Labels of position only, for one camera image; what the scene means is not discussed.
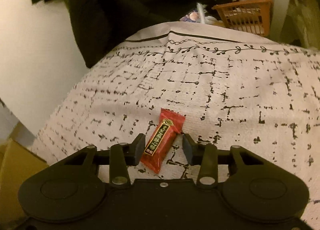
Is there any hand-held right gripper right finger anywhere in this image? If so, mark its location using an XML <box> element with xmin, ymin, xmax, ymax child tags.
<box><xmin>182</xmin><ymin>134</ymin><xmax>264</xmax><ymax>187</ymax></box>

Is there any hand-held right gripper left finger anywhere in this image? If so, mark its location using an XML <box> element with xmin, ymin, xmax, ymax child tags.
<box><xmin>62</xmin><ymin>134</ymin><xmax>146</xmax><ymax>186</ymax></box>

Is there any red snack packet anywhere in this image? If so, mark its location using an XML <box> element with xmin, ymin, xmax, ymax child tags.
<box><xmin>140</xmin><ymin>108</ymin><xmax>186</xmax><ymax>174</ymax></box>

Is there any brown cardboard box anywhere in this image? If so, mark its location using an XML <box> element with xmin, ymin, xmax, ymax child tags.
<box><xmin>0</xmin><ymin>120</ymin><xmax>49</xmax><ymax>230</ymax></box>

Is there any white tube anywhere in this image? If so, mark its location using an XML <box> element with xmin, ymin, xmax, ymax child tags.
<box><xmin>196</xmin><ymin>2</ymin><xmax>207</xmax><ymax>24</ymax></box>

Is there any orange plastic basket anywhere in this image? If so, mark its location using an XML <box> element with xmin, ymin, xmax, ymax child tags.
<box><xmin>212</xmin><ymin>0</ymin><xmax>273</xmax><ymax>37</ymax></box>

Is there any black jacket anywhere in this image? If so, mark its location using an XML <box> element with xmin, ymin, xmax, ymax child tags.
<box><xmin>29</xmin><ymin>0</ymin><xmax>242</xmax><ymax>69</ymax></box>

